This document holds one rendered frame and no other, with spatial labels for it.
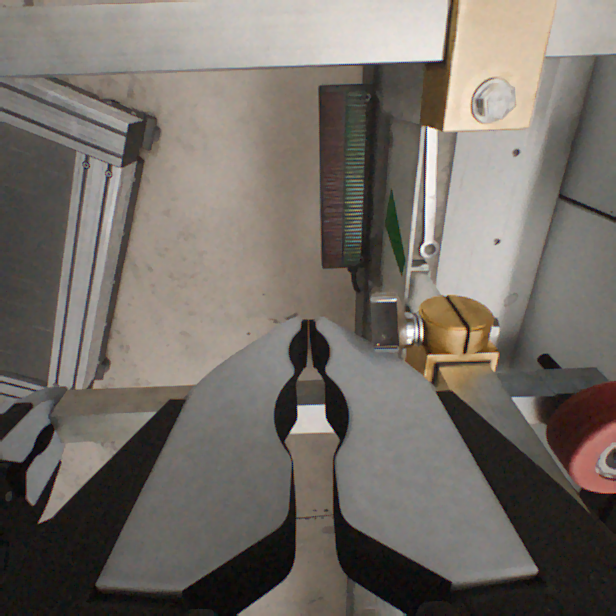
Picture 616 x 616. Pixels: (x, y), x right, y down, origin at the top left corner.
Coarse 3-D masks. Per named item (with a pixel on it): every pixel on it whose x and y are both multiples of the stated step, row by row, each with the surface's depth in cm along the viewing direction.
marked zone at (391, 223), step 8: (392, 192) 35; (392, 200) 35; (392, 208) 35; (392, 216) 35; (392, 224) 35; (392, 232) 35; (392, 240) 35; (400, 240) 32; (392, 248) 36; (400, 248) 33; (400, 256) 33; (400, 264) 33; (400, 272) 33
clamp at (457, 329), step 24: (432, 312) 27; (456, 312) 28; (480, 312) 27; (432, 336) 27; (456, 336) 26; (480, 336) 26; (408, 360) 31; (432, 360) 27; (456, 360) 27; (480, 360) 27
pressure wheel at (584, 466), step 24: (552, 360) 35; (600, 384) 27; (576, 408) 27; (600, 408) 26; (552, 432) 29; (576, 432) 27; (600, 432) 25; (576, 456) 26; (600, 456) 27; (576, 480) 28; (600, 480) 28
